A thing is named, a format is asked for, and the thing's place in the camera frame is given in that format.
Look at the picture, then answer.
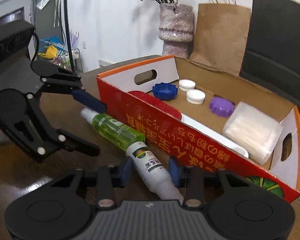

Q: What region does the purple ridged cap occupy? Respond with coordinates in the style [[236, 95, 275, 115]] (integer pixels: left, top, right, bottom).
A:
[[209, 95, 236, 118]]

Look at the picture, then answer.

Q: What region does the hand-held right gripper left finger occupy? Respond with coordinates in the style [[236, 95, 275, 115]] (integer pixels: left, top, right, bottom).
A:
[[51, 156, 132, 208]]

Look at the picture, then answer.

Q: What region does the white spray bottle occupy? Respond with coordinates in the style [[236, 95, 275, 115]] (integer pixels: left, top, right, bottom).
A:
[[126, 141, 184, 204]]

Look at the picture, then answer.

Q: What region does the brown paper bag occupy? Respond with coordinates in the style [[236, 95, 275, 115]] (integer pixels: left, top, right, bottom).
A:
[[189, 0, 252, 77]]

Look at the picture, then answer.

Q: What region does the black paper bag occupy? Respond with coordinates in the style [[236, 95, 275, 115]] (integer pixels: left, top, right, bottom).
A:
[[240, 0, 300, 106]]

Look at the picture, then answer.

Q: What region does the pink mottled vase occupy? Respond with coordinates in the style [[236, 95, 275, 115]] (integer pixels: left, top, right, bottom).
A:
[[159, 3, 194, 59]]

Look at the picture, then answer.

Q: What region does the translucent plastic container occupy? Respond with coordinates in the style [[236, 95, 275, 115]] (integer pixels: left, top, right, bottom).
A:
[[222, 102, 284, 166]]

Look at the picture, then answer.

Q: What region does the white wall heater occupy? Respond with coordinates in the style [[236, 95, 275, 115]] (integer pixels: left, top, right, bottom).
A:
[[98, 59, 116, 68]]

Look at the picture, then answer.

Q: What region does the green spray bottle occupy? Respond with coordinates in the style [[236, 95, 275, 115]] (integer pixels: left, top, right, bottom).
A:
[[80, 108, 146, 152]]

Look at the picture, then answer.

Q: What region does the blue ridged cap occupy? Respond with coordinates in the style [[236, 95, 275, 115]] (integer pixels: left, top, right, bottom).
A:
[[152, 82, 179, 102]]

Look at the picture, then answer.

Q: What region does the purple coral ornament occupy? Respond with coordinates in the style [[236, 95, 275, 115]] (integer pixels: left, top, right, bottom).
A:
[[69, 29, 80, 49]]

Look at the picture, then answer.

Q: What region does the grey cabinet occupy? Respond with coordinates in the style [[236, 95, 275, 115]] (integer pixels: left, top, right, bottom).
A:
[[30, 0, 65, 48]]

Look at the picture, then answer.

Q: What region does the white bottle cap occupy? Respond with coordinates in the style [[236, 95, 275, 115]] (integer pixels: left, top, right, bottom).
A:
[[179, 79, 196, 91], [186, 89, 206, 106]]

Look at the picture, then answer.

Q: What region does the red cardboard box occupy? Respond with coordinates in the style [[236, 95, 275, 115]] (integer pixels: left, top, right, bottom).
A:
[[96, 55, 300, 204]]

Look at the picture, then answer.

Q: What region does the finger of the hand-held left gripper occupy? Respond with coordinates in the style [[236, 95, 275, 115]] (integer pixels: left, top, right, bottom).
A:
[[31, 60, 107, 113], [5, 94, 101, 162]]

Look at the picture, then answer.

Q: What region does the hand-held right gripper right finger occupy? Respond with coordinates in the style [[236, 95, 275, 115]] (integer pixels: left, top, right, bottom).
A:
[[168, 156, 251, 208]]

